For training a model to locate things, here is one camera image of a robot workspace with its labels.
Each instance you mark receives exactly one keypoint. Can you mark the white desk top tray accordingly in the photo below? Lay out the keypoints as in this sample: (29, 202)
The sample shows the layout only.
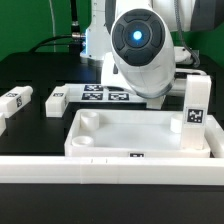
(128, 133)

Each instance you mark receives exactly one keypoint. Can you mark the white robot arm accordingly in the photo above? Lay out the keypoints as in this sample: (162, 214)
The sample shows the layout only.
(131, 40)

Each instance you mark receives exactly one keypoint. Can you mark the white marker base plate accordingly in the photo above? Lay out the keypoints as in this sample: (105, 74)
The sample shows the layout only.
(96, 93)

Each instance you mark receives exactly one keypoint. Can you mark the white front obstacle rail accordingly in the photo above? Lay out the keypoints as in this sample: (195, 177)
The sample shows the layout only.
(101, 170)

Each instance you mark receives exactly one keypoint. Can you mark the white obstacle rail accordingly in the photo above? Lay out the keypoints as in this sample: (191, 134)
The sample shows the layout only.
(101, 170)
(214, 135)

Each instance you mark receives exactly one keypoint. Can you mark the white right obstacle rail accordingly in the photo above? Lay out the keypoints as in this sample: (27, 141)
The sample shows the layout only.
(214, 135)

